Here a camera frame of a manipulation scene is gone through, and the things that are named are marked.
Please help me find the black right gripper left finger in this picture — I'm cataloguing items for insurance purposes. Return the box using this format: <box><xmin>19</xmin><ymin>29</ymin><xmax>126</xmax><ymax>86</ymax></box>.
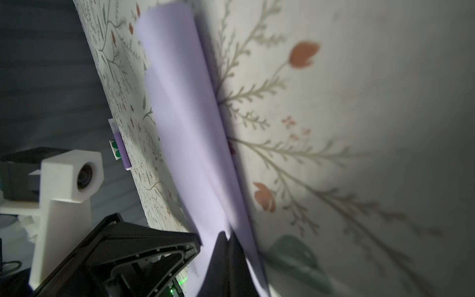
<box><xmin>198</xmin><ymin>231</ymin><xmax>229</xmax><ymax>297</ymax></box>

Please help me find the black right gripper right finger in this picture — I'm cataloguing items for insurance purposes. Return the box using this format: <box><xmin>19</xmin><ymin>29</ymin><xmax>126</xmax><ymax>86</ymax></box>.
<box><xmin>228</xmin><ymin>233</ymin><xmax>259</xmax><ymax>297</ymax></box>

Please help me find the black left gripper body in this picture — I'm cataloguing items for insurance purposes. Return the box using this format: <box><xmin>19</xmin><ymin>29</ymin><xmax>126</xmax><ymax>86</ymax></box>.
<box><xmin>32</xmin><ymin>214</ymin><xmax>200</xmax><ymax>297</ymax></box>

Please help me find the light lavender paper sheet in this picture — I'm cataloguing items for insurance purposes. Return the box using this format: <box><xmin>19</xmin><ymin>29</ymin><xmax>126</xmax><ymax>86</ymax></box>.
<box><xmin>136</xmin><ymin>1</ymin><xmax>270</xmax><ymax>297</ymax></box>

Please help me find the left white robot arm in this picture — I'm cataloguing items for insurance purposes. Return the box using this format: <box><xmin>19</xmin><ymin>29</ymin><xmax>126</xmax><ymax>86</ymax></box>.
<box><xmin>1</xmin><ymin>147</ymin><xmax>200</xmax><ymax>297</ymax></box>

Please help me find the green dot sticker roll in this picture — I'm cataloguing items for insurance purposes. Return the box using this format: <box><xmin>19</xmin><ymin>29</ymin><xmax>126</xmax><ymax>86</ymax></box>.
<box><xmin>109</xmin><ymin>140</ymin><xmax>122</xmax><ymax>160</ymax></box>

